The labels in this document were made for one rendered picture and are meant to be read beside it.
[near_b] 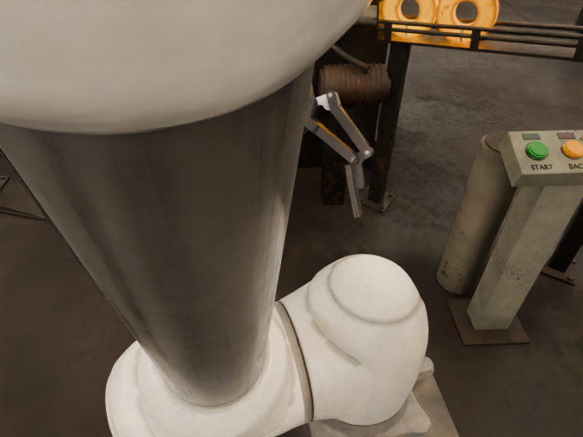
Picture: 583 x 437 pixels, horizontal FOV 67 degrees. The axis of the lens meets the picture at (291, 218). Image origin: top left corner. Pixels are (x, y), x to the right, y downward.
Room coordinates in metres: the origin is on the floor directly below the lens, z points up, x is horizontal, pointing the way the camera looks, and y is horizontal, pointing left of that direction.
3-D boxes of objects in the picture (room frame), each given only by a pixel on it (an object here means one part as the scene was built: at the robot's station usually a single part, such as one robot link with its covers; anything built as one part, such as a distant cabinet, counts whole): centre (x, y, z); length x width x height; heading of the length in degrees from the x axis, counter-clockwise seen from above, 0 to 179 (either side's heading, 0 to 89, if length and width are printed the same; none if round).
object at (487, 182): (0.92, -0.53, 0.26); 0.12 x 0.12 x 0.52
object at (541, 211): (0.77, -0.58, 0.31); 0.24 x 0.16 x 0.62; 93
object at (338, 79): (1.35, -0.20, 0.27); 0.22 x 0.13 x 0.53; 93
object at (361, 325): (0.33, -0.09, 0.60); 0.18 x 0.16 x 0.22; 108
